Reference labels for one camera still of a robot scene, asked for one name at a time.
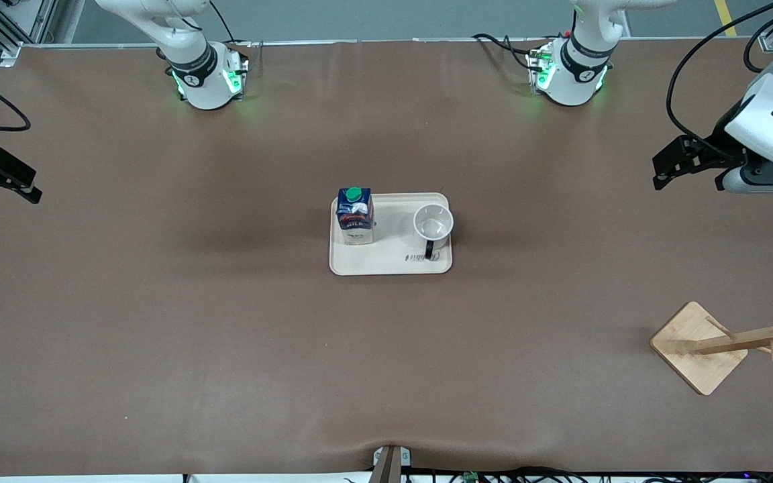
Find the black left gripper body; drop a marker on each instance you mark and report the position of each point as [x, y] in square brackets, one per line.
[720, 145]

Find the blue milk carton green cap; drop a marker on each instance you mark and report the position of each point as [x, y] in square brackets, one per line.
[354, 218]

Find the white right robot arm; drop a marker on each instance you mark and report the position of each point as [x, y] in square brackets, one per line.
[195, 74]

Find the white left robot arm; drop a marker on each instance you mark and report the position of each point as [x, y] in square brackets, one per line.
[581, 67]

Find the wooden cup rack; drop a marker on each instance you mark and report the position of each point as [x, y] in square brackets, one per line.
[698, 349]

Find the brown table cover mat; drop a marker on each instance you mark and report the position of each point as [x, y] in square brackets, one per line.
[225, 369]

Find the cream plastic tray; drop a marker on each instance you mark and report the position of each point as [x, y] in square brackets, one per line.
[393, 258]

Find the metal table edge bracket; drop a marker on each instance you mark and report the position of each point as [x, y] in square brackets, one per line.
[392, 463]

